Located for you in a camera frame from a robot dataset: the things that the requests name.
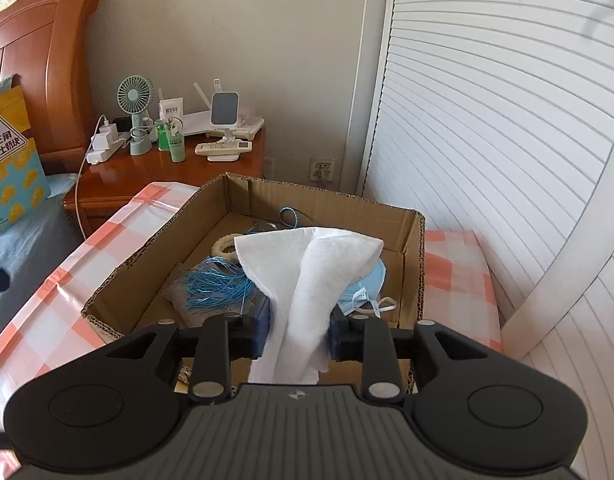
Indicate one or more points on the green desk fan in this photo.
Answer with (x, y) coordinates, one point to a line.
(135, 92)

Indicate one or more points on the white router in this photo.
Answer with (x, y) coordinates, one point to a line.
(197, 125)

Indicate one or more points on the grey-blue bed sheet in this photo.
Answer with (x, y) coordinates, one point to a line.
(32, 240)

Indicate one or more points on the white plug charger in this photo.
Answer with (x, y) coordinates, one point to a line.
(104, 139)

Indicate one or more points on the white card box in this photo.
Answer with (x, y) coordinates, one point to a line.
(170, 110)

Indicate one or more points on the black plug adapter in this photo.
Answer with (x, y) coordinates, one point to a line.
(122, 122)

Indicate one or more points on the white remote control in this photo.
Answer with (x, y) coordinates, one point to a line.
(222, 148)

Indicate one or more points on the white louvred wardrobe door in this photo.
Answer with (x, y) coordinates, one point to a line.
(587, 335)
(487, 110)

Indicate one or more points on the yellow and blue bag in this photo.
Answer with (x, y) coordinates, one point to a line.
(12, 175)

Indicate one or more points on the green bottle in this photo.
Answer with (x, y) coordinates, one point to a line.
(163, 137)
(177, 149)

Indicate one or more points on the wooden nightstand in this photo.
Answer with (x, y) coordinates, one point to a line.
(137, 175)

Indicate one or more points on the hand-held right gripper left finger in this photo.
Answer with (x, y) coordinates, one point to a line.
(263, 332)

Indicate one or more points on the white wall socket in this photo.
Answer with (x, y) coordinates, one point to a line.
(322, 168)

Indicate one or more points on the grey nonwoven pouch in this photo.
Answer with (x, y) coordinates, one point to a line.
(182, 306)

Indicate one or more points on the white phone stand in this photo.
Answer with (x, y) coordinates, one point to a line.
(224, 110)

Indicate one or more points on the white power strip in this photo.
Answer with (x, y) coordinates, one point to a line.
(107, 154)

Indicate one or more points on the cream knitted scrunchie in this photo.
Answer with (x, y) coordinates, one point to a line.
(221, 246)

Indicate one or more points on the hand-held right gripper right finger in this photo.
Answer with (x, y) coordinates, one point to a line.
(338, 335)

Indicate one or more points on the white nonwoven cloth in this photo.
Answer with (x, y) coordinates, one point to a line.
(307, 285)

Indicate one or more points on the brown cardboard box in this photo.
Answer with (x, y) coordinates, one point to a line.
(367, 220)

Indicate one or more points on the wooden bed headboard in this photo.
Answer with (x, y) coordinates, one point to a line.
(47, 60)

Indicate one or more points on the blue face mask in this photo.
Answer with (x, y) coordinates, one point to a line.
(376, 280)

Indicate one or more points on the pink white checkered tablecloth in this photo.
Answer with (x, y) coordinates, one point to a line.
(452, 280)

